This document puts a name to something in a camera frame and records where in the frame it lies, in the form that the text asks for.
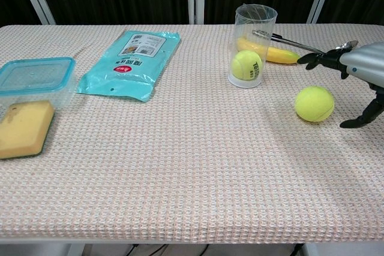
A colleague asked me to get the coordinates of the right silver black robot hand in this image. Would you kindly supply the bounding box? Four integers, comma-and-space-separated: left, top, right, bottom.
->
296, 41, 384, 129

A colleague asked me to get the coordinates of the yellow tennis ball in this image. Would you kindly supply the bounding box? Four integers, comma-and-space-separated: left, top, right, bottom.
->
294, 85, 335, 123
230, 50, 263, 81

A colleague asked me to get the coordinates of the clear plastic cup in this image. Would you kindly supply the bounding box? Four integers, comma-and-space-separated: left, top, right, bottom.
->
227, 4, 278, 89

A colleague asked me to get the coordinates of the stainless steel ladle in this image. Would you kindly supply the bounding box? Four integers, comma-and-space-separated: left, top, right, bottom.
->
253, 29, 359, 54

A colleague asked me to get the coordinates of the yellow banana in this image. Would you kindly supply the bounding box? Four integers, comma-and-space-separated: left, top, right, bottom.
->
236, 37, 301, 65

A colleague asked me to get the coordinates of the beige waffle weave tablecloth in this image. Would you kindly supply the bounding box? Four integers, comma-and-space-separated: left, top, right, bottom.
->
0, 23, 384, 240

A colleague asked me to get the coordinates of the teal wet wipes pack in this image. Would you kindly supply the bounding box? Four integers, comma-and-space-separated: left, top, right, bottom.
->
76, 30, 182, 104

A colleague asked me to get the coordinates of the clear box with teal lid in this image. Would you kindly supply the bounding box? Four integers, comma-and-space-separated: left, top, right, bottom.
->
0, 56, 76, 114

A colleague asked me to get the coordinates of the yellow sponge with green base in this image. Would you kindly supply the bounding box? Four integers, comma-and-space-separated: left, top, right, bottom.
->
0, 100, 56, 160

